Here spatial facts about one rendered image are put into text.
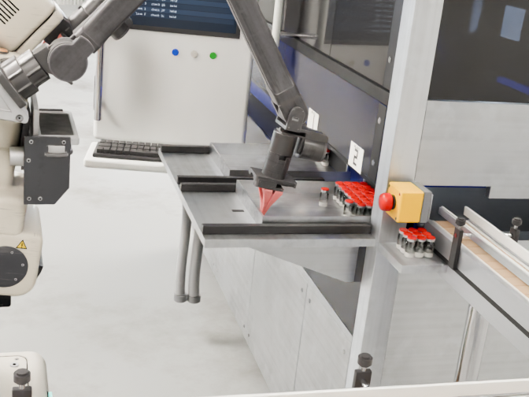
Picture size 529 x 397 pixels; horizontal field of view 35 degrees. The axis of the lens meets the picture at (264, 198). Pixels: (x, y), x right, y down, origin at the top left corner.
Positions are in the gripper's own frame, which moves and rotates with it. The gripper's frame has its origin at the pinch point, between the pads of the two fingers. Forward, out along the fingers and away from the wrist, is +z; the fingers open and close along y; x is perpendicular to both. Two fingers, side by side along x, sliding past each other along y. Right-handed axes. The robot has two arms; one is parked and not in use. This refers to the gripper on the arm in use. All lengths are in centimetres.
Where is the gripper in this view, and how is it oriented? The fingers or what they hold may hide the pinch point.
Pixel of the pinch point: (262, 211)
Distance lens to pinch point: 196.6
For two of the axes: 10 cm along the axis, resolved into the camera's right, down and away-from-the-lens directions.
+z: -2.7, 9.2, 2.8
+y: 9.3, 1.7, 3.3
